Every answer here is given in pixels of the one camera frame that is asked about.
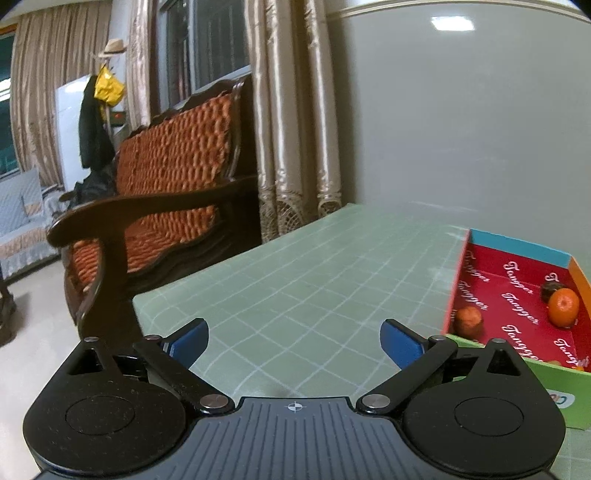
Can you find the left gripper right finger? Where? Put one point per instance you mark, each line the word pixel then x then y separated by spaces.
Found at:
pixel 421 362

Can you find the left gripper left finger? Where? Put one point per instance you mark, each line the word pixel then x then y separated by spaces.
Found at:
pixel 171 358

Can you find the orange fruit in box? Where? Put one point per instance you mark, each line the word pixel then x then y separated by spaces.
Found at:
pixel 468 322

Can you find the green grid table mat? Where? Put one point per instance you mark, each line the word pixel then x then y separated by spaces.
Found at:
pixel 294 340

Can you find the colourful cardboard box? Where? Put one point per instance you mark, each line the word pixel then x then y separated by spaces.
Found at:
pixel 502 276

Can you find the dark fruit in box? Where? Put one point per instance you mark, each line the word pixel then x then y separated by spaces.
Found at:
pixel 549 288

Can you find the large orange tangerine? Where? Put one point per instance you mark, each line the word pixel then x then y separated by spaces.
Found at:
pixel 563 308

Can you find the wooden sofa orange cushion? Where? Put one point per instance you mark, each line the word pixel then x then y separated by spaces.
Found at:
pixel 185 198

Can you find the dark wooden stool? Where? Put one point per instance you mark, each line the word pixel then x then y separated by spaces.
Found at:
pixel 8 307

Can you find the black bag on sofa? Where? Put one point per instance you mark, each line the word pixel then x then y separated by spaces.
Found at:
pixel 96 186

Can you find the grey covered sofa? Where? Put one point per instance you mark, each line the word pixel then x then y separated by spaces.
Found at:
pixel 27 211

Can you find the black coat on rack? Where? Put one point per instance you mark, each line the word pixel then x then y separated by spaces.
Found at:
pixel 95 147

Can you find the yellow bag on rack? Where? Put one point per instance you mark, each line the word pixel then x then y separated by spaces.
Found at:
pixel 108 88

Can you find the white refrigerator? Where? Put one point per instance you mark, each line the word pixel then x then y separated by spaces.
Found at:
pixel 68 99

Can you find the beige satin curtain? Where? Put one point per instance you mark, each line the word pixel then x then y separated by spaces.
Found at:
pixel 295 116

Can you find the straw hat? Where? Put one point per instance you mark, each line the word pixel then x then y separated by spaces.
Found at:
pixel 113 47

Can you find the far beige curtain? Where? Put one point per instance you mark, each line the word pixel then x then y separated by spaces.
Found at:
pixel 53 46

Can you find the window with dark frame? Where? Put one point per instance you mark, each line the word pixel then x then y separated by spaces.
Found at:
pixel 197 43

